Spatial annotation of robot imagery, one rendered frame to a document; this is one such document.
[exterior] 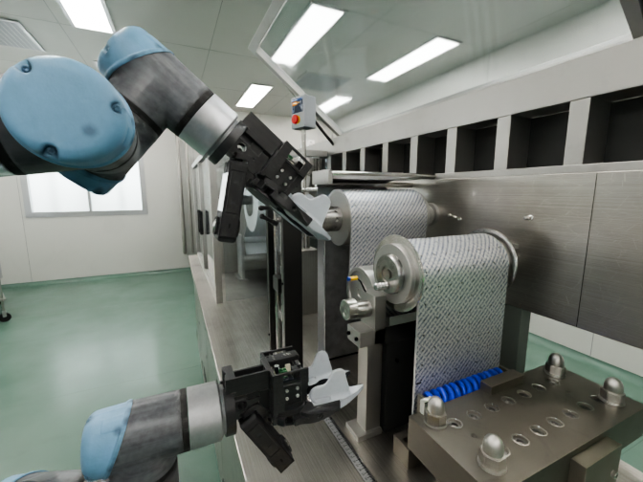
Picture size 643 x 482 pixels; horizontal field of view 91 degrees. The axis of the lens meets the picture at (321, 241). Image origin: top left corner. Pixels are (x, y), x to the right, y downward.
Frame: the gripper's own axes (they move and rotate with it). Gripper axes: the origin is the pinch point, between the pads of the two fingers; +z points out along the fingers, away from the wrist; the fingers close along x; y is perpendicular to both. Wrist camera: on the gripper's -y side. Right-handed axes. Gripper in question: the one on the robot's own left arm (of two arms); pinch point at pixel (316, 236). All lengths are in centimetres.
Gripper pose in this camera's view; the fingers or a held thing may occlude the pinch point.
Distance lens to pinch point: 51.8
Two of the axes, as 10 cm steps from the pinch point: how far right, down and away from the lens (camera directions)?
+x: -4.2, -1.4, 8.9
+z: 6.9, 5.8, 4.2
